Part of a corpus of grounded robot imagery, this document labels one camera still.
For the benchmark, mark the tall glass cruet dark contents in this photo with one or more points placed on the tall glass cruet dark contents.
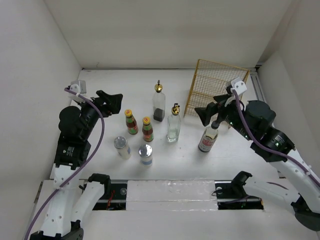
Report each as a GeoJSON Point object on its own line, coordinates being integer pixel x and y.
{"type": "Point", "coordinates": [159, 102]}

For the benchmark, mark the dark vinegar bottle black cap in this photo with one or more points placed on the dark vinegar bottle black cap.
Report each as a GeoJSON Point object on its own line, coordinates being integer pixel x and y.
{"type": "Point", "coordinates": [209, 137]}

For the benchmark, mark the clear glass cruet gold spout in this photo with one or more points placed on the clear glass cruet gold spout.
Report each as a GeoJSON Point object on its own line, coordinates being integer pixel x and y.
{"type": "Point", "coordinates": [174, 124]}

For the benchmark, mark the aluminium side rail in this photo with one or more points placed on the aluminium side rail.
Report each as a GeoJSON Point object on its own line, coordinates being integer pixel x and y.
{"type": "Point", "coordinates": [258, 90]}

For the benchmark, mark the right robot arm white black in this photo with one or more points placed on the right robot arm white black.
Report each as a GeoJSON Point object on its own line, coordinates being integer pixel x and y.
{"type": "Point", "coordinates": [254, 122]}

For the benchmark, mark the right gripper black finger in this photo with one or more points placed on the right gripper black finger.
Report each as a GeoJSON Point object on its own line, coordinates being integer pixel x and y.
{"type": "Point", "coordinates": [219, 100]}
{"type": "Point", "coordinates": [205, 114]}

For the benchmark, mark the white shaker silver lid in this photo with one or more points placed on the white shaker silver lid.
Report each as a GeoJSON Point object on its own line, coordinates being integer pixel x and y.
{"type": "Point", "coordinates": [122, 147]}
{"type": "Point", "coordinates": [146, 155]}

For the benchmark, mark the yellow wire rack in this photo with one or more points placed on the yellow wire rack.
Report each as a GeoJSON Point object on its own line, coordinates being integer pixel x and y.
{"type": "Point", "coordinates": [209, 79]}

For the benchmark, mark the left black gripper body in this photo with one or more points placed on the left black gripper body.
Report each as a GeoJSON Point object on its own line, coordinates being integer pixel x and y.
{"type": "Point", "coordinates": [93, 112]}

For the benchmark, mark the chili sauce bottle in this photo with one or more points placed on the chili sauce bottle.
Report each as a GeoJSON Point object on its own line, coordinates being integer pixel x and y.
{"type": "Point", "coordinates": [131, 122]}
{"type": "Point", "coordinates": [147, 129]}

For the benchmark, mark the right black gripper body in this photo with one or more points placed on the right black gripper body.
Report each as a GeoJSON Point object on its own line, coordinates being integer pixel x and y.
{"type": "Point", "coordinates": [230, 112]}

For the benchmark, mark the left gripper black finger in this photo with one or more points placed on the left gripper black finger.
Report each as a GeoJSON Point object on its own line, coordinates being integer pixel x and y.
{"type": "Point", "coordinates": [110, 98]}
{"type": "Point", "coordinates": [114, 106]}

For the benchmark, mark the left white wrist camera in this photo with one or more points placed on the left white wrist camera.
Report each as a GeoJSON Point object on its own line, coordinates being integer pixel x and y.
{"type": "Point", "coordinates": [78, 87]}

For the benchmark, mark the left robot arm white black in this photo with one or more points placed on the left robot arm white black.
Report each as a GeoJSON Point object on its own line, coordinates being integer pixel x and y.
{"type": "Point", "coordinates": [61, 216]}

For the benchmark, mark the black metal base rail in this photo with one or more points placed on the black metal base rail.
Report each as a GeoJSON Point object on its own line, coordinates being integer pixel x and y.
{"type": "Point", "coordinates": [115, 198]}

